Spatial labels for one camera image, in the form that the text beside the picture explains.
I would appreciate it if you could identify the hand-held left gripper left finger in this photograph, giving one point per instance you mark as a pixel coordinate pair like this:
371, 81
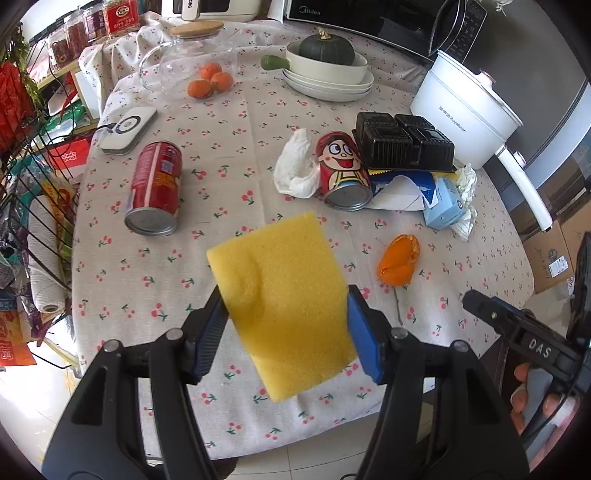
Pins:
210, 333

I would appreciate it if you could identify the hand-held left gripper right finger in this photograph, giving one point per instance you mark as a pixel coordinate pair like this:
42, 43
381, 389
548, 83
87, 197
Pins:
362, 333

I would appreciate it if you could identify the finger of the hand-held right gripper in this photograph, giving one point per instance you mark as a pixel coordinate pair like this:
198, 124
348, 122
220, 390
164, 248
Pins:
480, 305
508, 307

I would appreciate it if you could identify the yellow sponge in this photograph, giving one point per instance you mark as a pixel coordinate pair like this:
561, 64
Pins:
286, 300

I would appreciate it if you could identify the light blue milk carton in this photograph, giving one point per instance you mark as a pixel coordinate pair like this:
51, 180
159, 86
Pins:
443, 207

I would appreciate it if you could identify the white tissue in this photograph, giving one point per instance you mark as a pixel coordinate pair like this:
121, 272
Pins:
295, 166
467, 184

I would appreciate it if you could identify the black plastic tray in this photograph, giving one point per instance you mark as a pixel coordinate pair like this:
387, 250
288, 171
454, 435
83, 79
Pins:
401, 143

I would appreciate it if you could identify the person's right hand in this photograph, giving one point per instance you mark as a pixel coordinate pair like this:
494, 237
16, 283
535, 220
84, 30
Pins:
521, 397

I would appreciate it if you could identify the thin brown twig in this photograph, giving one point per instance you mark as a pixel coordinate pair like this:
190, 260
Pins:
398, 304

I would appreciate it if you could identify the cardboard box with white label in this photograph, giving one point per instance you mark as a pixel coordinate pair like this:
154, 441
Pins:
549, 263

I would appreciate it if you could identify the orange peel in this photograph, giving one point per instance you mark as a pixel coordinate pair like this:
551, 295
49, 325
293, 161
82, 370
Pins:
397, 263

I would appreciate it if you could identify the plain cardboard box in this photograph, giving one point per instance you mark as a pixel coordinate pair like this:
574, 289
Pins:
565, 189

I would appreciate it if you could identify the blue white snack wrapper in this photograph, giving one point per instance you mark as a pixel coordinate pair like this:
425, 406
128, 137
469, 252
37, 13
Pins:
401, 190

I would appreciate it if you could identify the yellow snack wrapper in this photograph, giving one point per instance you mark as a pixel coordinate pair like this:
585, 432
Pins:
383, 173

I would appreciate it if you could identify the red cartoon drink can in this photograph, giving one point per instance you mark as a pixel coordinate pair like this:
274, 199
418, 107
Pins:
341, 166

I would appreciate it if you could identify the paper towel roll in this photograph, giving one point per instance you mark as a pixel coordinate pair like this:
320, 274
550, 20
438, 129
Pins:
46, 258

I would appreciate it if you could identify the white electric pot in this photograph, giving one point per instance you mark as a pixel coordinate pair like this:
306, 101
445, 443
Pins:
461, 115

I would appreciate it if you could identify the floral tablecloth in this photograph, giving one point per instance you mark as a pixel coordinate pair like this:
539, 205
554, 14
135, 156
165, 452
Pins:
240, 138

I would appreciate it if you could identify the white flat device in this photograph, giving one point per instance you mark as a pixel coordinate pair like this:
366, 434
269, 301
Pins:
129, 129

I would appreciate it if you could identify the red box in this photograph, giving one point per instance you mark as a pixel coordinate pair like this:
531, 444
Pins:
69, 157

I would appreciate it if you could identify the white plate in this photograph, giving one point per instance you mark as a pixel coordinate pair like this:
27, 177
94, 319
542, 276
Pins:
364, 83
332, 97

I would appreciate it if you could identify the tangerine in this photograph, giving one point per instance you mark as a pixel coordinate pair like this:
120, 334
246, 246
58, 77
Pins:
201, 88
223, 81
210, 70

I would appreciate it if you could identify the grey refrigerator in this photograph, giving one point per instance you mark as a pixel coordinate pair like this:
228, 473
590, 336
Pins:
531, 46

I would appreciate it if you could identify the stack of white bowls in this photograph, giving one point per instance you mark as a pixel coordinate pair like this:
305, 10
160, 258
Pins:
323, 73

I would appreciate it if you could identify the small green fruit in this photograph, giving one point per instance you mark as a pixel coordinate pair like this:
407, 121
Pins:
272, 62

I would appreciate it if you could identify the glass jar with wooden lid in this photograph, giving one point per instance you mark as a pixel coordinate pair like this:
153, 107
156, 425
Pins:
184, 50

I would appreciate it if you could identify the dark green squash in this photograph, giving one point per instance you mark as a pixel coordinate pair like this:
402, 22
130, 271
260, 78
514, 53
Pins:
325, 48

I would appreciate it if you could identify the black microwave oven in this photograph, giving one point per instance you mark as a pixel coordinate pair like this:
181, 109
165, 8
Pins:
392, 23

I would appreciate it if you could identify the red bag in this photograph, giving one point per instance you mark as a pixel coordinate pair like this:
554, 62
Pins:
14, 106

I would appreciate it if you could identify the cream kitchen appliance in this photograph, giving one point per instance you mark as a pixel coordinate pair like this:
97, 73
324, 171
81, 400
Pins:
207, 8

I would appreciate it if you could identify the red label jar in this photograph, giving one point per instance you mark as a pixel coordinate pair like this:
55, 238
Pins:
121, 16

